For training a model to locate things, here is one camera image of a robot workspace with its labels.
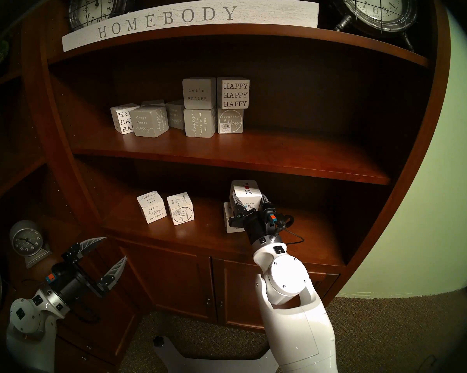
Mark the white GROW teacher cube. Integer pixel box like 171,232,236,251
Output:
223,201,249,234
230,180,263,213

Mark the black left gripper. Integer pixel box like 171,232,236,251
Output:
46,237,128,305

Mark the wooden cabinet door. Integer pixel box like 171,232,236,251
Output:
212,258,341,334
117,240,214,324

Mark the grey always choose happy cube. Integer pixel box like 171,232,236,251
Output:
165,100,186,130
132,106,169,138

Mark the grey happy looks good cube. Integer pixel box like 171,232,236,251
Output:
183,108,217,138

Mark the dark wooden bookshelf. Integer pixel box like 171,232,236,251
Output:
0,0,451,373

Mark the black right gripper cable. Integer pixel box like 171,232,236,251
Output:
272,215,306,244

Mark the white think happy thoughts cube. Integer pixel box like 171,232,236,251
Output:
137,190,167,224

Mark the white happy everything cube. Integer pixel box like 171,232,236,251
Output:
217,108,244,134
167,192,195,226

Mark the white HOMEBODY wooden sign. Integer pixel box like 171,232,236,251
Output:
62,0,319,53

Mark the white HAPPY print cube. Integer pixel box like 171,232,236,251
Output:
110,103,141,134
217,78,250,110

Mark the grey lets escape cube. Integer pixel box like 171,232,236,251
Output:
182,78,217,110

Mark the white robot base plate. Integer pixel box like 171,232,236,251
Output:
153,335,280,373

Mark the round caged metal clock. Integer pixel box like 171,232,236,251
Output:
68,0,137,31

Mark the small grey alarm clock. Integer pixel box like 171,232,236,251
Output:
9,220,52,268

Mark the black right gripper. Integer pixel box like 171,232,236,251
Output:
229,193,282,245

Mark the caged metal clock with stand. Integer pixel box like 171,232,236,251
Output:
329,0,418,52

